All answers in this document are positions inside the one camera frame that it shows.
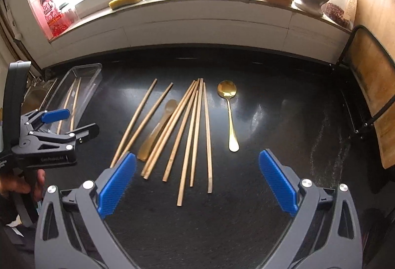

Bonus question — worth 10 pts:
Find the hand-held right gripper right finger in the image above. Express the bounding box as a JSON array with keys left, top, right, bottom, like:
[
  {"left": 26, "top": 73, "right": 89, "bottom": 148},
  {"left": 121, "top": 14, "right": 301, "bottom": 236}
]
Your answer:
[{"left": 258, "top": 149, "right": 362, "bottom": 269}]

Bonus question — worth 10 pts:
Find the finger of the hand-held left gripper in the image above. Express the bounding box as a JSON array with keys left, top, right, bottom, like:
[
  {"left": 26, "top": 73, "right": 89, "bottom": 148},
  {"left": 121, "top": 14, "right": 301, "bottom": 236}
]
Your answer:
[
  {"left": 20, "top": 109, "right": 70, "bottom": 134},
  {"left": 21, "top": 123, "right": 100, "bottom": 148}
]

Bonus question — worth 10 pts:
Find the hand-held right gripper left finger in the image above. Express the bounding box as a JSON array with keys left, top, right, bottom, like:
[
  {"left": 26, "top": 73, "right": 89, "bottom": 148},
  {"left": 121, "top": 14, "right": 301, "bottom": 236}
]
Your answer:
[{"left": 34, "top": 152, "right": 145, "bottom": 269}]

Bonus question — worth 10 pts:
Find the clear plastic container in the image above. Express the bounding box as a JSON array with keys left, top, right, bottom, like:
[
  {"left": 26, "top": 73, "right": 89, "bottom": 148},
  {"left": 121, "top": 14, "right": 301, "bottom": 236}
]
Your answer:
[{"left": 39, "top": 63, "right": 103, "bottom": 135}]

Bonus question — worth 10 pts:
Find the wooden spoon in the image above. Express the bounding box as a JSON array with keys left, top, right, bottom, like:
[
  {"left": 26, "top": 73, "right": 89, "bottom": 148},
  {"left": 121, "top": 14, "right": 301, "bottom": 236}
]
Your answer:
[{"left": 137, "top": 99, "right": 178, "bottom": 162}]

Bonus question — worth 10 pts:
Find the gold metal spoon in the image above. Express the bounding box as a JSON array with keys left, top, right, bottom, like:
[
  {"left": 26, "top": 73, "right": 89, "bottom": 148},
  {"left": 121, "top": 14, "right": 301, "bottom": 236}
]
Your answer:
[{"left": 217, "top": 80, "right": 240, "bottom": 152}]

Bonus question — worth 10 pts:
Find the bunch of wooden chopsticks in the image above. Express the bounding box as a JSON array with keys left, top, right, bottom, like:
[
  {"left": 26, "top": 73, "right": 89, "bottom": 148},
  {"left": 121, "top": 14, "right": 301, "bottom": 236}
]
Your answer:
[{"left": 110, "top": 78, "right": 213, "bottom": 207}]

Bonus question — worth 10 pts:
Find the person's left hand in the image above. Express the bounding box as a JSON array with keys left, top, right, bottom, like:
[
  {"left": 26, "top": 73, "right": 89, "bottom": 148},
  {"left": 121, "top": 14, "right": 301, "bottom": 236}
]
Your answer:
[{"left": 0, "top": 169, "right": 46, "bottom": 205}]

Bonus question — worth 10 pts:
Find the thin bamboo chopstick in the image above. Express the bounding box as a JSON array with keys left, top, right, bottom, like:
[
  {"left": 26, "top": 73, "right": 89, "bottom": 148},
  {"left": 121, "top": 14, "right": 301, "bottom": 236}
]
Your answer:
[
  {"left": 70, "top": 77, "right": 82, "bottom": 132},
  {"left": 57, "top": 79, "right": 77, "bottom": 134}
]

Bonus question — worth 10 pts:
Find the red soap pump bottle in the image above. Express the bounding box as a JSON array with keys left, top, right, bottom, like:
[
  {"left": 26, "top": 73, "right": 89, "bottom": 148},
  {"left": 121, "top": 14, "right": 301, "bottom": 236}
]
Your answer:
[{"left": 34, "top": 0, "right": 73, "bottom": 39}]

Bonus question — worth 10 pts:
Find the small clear jar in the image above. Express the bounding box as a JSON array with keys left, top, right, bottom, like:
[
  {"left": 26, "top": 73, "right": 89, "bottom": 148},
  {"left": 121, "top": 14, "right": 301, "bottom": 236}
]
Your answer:
[{"left": 59, "top": 3, "right": 78, "bottom": 24}]

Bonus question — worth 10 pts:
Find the yellow sponge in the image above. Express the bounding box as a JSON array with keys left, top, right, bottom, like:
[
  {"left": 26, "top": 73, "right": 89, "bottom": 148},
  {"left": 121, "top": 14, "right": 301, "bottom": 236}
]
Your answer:
[{"left": 109, "top": 0, "right": 143, "bottom": 10}]

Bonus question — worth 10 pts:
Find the glass jar of red spice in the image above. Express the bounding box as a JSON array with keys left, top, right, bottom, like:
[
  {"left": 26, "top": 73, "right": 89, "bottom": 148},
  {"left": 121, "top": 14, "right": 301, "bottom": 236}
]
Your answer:
[{"left": 321, "top": 0, "right": 359, "bottom": 28}]

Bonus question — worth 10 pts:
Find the wooden chair black frame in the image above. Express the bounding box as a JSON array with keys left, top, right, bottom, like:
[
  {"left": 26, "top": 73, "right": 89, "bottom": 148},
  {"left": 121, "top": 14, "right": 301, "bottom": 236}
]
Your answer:
[{"left": 338, "top": 25, "right": 395, "bottom": 193}]

